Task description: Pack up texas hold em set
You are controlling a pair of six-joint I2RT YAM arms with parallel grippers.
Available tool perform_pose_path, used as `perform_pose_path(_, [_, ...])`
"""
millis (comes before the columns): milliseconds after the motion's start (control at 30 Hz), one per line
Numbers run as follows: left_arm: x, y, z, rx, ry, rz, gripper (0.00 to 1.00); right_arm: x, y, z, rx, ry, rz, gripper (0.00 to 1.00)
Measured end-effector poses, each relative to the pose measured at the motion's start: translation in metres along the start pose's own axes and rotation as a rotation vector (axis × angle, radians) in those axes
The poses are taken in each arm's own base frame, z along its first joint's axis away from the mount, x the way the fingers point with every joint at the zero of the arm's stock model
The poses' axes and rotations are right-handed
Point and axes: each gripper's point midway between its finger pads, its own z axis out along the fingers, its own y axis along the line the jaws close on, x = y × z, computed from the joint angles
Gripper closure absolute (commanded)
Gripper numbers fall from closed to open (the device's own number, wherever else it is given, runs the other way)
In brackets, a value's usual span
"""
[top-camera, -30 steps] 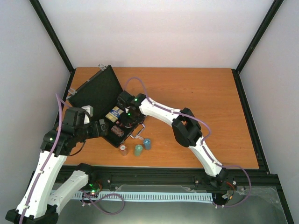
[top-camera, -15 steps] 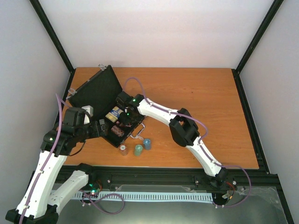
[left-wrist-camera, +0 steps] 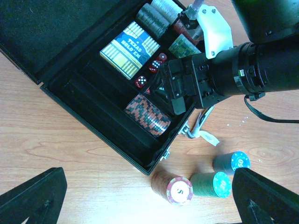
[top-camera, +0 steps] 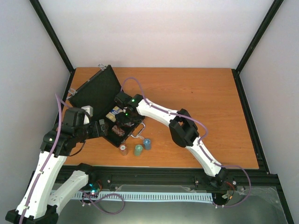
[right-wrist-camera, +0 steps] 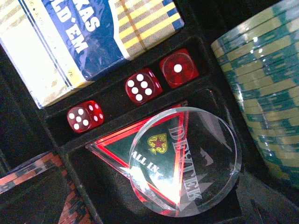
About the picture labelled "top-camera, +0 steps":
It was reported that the blue yellow card deck box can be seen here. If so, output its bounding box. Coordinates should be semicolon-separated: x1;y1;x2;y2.
106;106;123;123

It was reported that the black poker set case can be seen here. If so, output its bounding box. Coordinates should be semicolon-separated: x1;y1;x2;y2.
68;65;145;147

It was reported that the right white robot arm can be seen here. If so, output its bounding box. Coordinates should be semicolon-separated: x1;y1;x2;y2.
114;91;228;189

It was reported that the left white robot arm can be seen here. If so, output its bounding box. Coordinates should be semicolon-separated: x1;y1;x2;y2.
5;119;107;224

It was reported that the orange white poker chip stack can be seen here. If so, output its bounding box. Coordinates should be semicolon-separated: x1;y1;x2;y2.
119;144;128;156

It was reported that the light blue poker chip stack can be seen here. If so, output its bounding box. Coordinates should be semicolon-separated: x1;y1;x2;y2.
143;138;151;150

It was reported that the light green poker chip stack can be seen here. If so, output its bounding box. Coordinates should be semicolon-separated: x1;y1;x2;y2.
134;144;143;156

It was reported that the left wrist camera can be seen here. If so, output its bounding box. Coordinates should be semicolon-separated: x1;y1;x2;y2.
81;105;93;125

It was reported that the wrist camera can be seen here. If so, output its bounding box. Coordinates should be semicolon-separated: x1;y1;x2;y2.
81;105;93;125
114;91;132;109

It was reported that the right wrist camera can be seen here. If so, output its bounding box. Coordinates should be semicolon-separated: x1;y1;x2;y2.
114;91;132;109

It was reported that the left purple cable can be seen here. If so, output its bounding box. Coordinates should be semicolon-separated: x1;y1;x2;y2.
18;93;71;224

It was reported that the purple cable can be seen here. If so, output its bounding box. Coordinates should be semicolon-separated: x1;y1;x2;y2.
18;93;71;224
120;77;252;208

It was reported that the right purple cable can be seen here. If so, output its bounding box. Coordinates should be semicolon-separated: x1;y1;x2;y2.
120;77;252;208

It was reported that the white slotted cable duct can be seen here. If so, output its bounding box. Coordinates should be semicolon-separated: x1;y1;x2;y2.
71;191;213;203

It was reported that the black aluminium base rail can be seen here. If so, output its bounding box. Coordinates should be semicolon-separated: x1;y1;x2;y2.
49;165;281;194

